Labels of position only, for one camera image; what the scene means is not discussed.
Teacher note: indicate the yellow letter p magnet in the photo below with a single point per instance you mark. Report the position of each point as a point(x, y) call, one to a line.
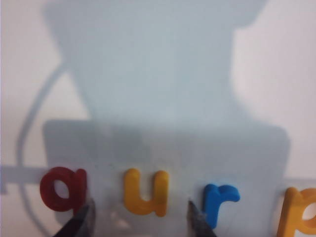
point(288, 209)

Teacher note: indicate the red letter q magnet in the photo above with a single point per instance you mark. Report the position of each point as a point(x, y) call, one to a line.
point(49, 190)

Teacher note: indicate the yellow letter u magnet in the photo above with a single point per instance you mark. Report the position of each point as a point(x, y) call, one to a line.
point(130, 192)

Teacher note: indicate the blue letter r magnet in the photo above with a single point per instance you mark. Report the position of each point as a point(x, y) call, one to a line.
point(211, 205)

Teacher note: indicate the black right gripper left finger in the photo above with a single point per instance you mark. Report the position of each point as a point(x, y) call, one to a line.
point(81, 224)

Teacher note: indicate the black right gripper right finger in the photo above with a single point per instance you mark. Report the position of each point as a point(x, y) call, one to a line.
point(197, 224)

